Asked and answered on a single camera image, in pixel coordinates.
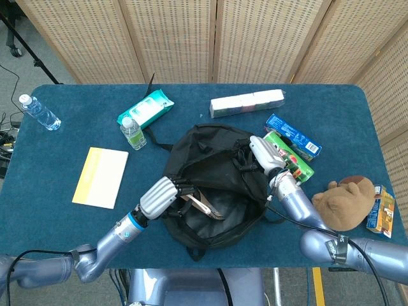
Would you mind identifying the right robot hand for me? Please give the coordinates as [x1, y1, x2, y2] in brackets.
[234, 135, 287, 176]

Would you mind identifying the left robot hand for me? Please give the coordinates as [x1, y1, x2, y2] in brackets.
[139, 175, 205, 221]

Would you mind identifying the brown kraft spiral notebook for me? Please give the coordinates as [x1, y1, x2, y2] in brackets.
[181, 189, 226, 221]

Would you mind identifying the black fabric backpack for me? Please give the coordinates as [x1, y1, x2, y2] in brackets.
[147, 123, 284, 262]

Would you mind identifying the blue cookie box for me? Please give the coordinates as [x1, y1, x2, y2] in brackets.
[265, 113, 323, 162]

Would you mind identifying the green Pringles can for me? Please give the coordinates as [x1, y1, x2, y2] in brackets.
[263, 130, 316, 186]

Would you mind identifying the multipack of pocket tissues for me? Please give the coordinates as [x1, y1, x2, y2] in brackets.
[209, 89, 286, 119]

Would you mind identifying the white and yellow notepad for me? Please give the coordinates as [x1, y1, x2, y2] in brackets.
[71, 147, 129, 210]

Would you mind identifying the green label drink bottle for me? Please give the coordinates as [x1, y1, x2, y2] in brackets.
[119, 116, 148, 151]

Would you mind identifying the teal wet wipes pack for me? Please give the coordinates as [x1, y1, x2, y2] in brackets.
[116, 89, 175, 131]

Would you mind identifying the brown plush toy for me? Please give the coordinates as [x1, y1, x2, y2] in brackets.
[311, 175, 376, 232]

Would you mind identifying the blue-grey robot torso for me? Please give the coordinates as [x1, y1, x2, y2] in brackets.
[127, 267, 267, 306]

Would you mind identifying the blue table cloth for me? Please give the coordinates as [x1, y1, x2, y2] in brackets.
[0, 83, 408, 261]

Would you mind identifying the orange snack box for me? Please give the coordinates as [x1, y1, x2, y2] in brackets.
[365, 184, 396, 239]

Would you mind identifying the clear water bottle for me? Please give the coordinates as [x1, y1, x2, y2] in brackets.
[18, 94, 62, 132]

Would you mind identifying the black tripod stand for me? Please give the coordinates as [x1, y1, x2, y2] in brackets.
[0, 12, 64, 85]

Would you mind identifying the black office chair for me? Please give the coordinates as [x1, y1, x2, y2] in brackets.
[0, 0, 26, 58]

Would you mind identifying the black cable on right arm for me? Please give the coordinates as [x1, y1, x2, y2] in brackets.
[266, 203, 391, 306]

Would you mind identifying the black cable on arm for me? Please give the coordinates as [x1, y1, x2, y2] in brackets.
[266, 203, 391, 306]
[6, 248, 96, 306]

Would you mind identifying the black strap on right arm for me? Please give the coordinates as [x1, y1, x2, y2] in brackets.
[324, 235, 350, 265]

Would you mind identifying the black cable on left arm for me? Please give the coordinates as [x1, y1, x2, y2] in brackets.
[6, 248, 96, 306]

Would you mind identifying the floor cables bundle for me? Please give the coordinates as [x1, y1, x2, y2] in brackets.
[0, 111, 23, 179]

